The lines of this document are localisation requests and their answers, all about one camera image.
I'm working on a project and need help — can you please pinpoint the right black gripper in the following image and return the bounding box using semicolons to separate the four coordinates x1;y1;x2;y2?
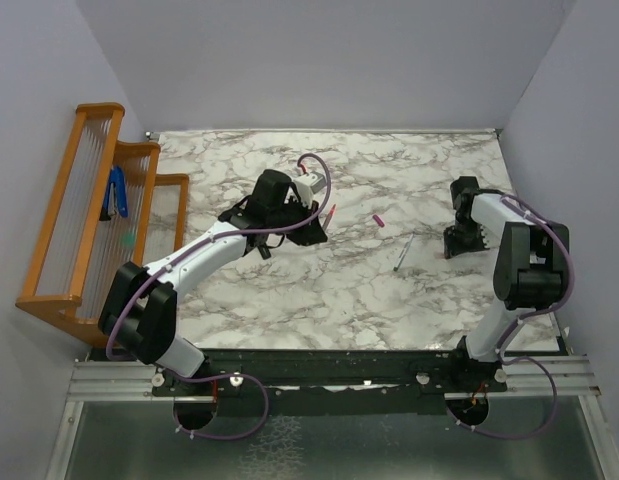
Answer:
444;218;490;259

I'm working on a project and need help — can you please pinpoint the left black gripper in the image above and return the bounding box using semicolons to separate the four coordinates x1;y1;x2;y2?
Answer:
268;195;327;246

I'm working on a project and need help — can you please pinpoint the white whiteboard marker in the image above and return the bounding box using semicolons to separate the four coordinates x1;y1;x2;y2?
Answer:
393;233;415;272

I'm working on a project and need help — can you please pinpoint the pink translucent red pen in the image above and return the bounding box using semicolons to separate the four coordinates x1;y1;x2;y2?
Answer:
322;204;337;232

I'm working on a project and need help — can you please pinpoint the purple pen cap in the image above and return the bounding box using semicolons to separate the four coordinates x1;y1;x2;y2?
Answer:
372;215;385;228

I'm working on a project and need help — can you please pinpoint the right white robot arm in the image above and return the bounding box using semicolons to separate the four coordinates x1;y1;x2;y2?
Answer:
443;176;574;391

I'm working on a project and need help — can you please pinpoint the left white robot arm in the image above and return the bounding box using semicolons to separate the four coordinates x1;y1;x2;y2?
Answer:
98;169;330;395

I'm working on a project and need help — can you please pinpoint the small green ball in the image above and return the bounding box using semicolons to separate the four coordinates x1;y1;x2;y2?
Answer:
121;232;136;250

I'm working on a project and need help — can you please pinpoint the blue stapler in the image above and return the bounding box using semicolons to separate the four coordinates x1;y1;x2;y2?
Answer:
99;165;129;221

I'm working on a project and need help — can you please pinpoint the wooden tiered rack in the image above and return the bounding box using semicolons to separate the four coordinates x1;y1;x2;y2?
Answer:
15;102;189;348

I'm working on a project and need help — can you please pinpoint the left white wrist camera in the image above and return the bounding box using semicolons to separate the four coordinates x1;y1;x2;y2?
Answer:
293;172;326;208

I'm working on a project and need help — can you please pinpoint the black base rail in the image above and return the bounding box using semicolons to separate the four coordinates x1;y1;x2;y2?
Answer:
151;349;507;417

